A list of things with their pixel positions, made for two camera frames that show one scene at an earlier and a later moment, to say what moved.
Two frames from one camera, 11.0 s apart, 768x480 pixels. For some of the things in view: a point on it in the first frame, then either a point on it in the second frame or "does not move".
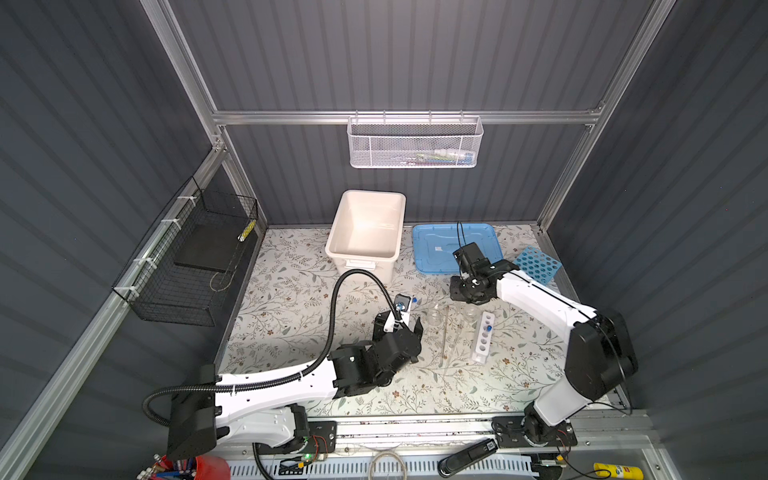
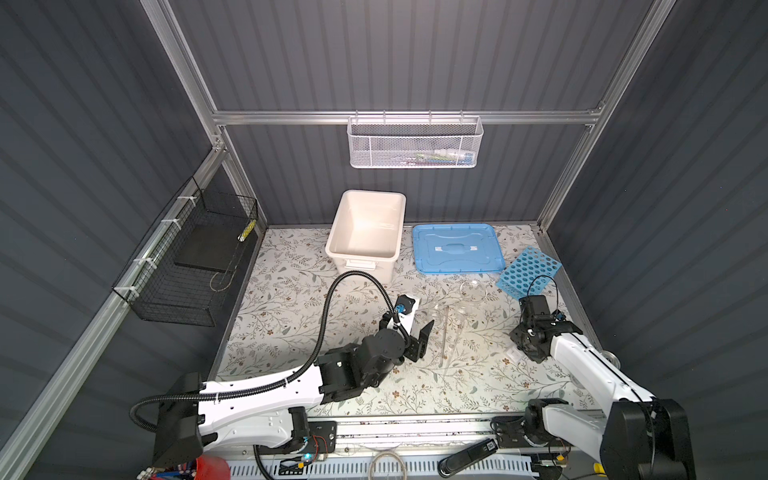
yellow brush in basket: (246, 232) does not move
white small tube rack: (484, 340) to (513, 355)
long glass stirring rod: (445, 333) does not move
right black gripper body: (460, 289) to (520, 337)
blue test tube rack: (537, 265) does not move
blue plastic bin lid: (434, 244) does not move
